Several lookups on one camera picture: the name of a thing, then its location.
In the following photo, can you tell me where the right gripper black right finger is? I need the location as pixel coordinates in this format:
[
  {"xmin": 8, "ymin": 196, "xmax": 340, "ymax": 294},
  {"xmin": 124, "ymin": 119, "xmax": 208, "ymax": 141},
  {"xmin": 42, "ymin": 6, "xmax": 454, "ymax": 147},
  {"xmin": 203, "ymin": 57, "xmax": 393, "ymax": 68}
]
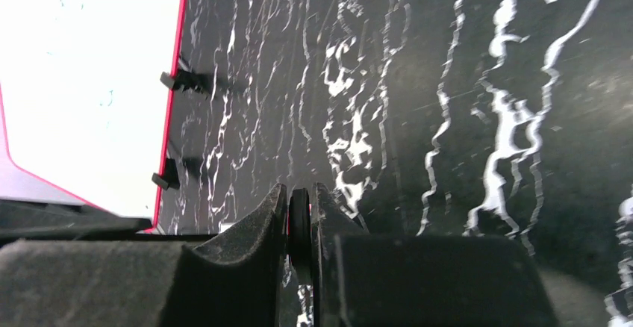
[{"xmin": 311, "ymin": 183, "xmax": 558, "ymax": 326}]

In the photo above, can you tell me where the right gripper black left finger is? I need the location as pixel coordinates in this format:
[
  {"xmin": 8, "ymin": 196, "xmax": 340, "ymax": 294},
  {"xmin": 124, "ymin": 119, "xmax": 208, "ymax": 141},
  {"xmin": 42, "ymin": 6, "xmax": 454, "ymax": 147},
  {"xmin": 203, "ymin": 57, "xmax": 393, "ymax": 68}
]
[{"xmin": 160, "ymin": 184, "xmax": 287, "ymax": 326}]

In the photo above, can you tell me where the pink-framed whiteboard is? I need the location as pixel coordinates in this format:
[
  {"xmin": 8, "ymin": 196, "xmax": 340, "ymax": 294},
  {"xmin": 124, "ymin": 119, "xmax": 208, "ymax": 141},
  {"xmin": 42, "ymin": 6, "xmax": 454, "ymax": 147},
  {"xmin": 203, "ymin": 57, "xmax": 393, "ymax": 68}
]
[{"xmin": 1, "ymin": 0, "xmax": 187, "ymax": 226}]

